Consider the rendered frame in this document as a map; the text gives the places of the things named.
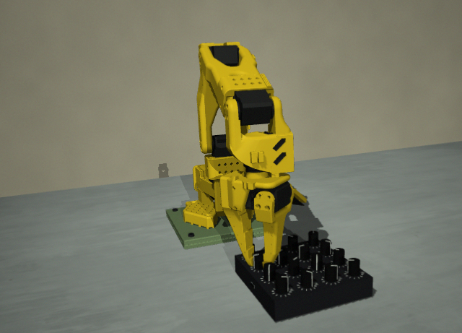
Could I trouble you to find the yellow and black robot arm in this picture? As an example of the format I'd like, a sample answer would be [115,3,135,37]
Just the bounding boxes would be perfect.
[183,42,294,229]

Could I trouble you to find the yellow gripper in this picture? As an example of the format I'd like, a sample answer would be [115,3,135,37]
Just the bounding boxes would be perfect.
[219,171,307,266]

